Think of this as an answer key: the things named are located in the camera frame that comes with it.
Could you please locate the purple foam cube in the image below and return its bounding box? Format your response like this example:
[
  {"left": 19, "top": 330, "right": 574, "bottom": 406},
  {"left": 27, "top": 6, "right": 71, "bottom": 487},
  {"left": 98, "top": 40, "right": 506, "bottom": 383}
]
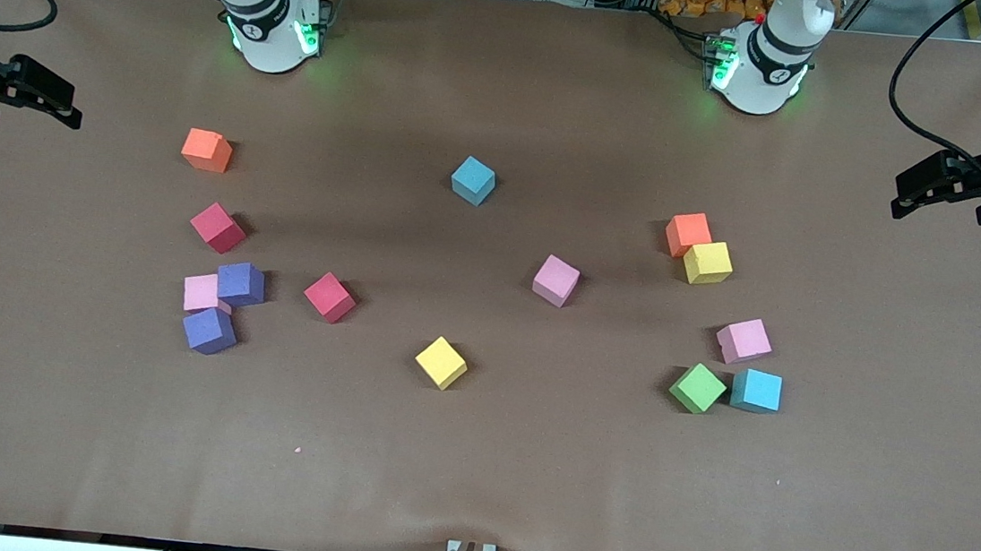
[
  {"left": 180, "top": 305, "right": 240, "bottom": 358},
  {"left": 214, "top": 259, "right": 269, "bottom": 310}
]

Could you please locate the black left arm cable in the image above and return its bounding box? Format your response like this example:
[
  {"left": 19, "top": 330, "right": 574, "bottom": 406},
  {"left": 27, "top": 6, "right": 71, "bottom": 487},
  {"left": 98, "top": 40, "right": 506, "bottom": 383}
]
[{"left": 882, "top": 0, "right": 981, "bottom": 170}]

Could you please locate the orange foam cube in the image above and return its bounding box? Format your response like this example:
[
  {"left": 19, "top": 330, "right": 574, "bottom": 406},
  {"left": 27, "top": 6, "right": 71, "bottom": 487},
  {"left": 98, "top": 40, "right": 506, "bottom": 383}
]
[
  {"left": 179, "top": 127, "right": 235, "bottom": 175},
  {"left": 662, "top": 210, "right": 716, "bottom": 262}
]

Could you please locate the brown paper table cover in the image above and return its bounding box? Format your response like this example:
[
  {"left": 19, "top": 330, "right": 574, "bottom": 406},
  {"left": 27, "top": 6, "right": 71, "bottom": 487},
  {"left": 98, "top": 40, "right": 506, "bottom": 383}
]
[{"left": 0, "top": 0, "right": 981, "bottom": 551}]

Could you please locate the green foam cube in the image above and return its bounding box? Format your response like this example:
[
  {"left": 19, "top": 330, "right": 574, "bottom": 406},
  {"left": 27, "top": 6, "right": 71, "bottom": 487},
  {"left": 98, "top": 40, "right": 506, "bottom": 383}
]
[{"left": 667, "top": 359, "right": 730, "bottom": 417}]

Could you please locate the red foam cube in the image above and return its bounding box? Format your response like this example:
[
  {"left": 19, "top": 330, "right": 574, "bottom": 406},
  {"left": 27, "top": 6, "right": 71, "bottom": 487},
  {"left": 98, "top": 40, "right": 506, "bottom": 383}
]
[
  {"left": 301, "top": 270, "right": 361, "bottom": 326},
  {"left": 188, "top": 200, "right": 250, "bottom": 256}
]

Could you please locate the yellow foam cube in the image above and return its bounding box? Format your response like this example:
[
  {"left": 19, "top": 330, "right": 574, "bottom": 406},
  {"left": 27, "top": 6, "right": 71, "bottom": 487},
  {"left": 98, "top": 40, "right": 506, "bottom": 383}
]
[
  {"left": 412, "top": 333, "right": 471, "bottom": 392},
  {"left": 681, "top": 237, "right": 736, "bottom": 288}
]

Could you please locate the pink foam cube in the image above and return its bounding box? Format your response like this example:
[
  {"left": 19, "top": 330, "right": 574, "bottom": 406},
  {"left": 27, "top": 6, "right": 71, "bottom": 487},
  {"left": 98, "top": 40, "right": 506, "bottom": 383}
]
[
  {"left": 712, "top": 314, "right": 775, "bottom": 368},
  {"left": 530, "top": 253, "right": 583, "bottom": 310},
  {"left": 181, "top": 271, "right": 236, "bottom": 316}
]

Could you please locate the blue foam cube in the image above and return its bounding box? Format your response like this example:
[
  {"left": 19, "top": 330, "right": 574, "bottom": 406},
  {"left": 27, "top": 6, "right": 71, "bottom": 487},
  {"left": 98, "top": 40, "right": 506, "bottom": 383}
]
[
  {"left": 728, "top": 366, "right": 785, "bottom": 416},
  {"left": 448, "top": 154, "right": 499, "bottom": 208}
]

